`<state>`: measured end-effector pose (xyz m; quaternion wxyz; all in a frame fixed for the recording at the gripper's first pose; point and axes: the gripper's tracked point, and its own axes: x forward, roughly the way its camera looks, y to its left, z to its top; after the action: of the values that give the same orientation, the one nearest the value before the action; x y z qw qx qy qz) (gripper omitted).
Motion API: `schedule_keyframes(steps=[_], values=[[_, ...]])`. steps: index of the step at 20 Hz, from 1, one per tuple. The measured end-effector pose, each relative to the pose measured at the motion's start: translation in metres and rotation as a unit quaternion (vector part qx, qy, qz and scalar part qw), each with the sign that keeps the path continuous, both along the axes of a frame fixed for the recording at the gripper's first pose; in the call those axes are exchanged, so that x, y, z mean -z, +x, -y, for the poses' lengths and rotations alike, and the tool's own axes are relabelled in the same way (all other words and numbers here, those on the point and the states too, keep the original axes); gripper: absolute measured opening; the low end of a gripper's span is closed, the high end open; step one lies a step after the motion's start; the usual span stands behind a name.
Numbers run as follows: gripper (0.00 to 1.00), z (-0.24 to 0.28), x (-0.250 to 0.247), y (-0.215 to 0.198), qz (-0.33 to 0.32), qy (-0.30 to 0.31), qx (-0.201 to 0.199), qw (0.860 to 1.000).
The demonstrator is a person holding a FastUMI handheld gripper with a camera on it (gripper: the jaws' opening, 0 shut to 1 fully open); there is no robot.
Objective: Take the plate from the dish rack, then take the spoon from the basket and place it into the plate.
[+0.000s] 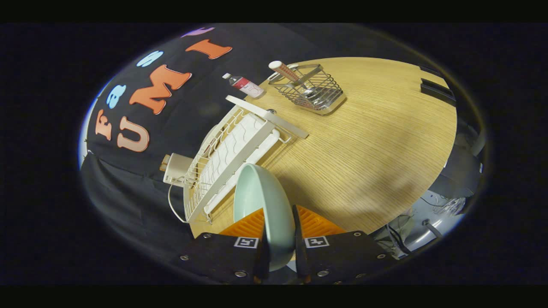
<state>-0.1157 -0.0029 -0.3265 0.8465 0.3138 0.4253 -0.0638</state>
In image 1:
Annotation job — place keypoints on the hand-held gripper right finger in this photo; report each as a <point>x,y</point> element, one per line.
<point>297,239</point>

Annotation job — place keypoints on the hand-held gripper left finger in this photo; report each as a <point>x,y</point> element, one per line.
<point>222,256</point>

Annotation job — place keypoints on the pale green plate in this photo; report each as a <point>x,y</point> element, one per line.
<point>269,205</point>

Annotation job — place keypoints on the white dish rack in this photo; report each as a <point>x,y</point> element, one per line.
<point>239,145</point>

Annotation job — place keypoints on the white toaster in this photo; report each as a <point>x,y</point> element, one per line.
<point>180,169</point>

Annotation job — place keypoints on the brown toast slice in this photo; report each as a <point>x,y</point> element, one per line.
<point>165,163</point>

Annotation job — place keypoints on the black backdrop cloth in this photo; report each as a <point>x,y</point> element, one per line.
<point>128,196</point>

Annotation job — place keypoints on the clear water bottle red label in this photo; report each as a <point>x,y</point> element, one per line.
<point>246,86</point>

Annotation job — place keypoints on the black block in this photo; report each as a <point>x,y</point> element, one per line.
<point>436,90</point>

